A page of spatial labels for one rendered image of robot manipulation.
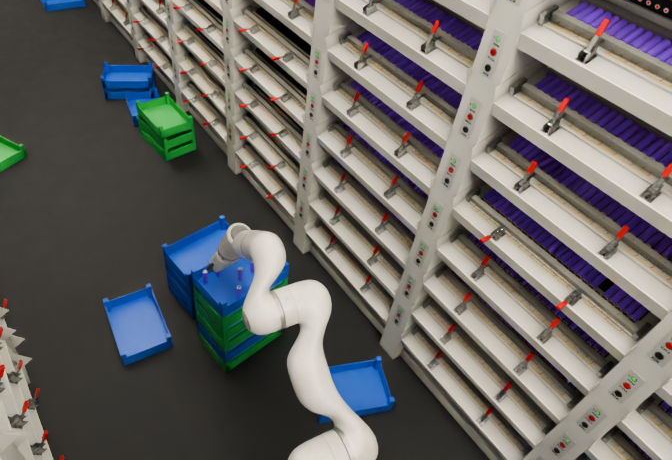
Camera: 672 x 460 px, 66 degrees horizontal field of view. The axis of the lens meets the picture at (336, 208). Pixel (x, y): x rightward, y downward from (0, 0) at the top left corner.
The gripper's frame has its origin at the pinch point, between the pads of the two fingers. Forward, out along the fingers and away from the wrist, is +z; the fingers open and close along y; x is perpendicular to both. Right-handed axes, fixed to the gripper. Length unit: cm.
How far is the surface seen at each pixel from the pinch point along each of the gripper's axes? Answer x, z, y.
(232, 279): -6.3, 4.9, 3.0
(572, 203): -48, -97, 53
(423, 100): 1, -73, 59
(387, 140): 1, -51, 57
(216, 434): -50, 29, -26
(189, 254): 16.4, 33.0, 3.2
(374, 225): -20, -18, 55
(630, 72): -30, -129, 51
